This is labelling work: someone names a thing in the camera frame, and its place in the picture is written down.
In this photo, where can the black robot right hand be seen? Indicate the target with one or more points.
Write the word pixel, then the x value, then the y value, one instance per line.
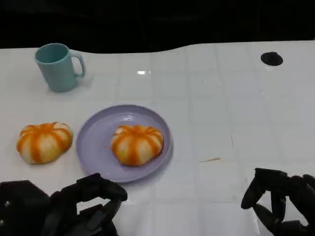
pixel 300 191

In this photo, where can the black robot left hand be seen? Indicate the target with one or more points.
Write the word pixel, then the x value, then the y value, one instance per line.
pixel 65 206

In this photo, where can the orange white toy bread roll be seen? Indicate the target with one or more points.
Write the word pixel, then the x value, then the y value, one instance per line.
pixel 44 143
pixel 136 145

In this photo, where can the lilac plate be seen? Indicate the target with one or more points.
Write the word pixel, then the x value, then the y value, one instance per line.
pixel 96 147

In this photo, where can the thin orange sliver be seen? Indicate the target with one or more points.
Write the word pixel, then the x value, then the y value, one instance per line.
pixel 210 159

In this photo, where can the pale green mug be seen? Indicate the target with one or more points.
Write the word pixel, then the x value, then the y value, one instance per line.
pixel 59 73

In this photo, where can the black round table grommet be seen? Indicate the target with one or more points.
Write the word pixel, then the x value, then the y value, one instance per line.
pixel 271 58

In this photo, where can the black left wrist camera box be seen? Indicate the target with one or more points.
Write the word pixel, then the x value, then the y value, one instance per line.
pixel 21 209

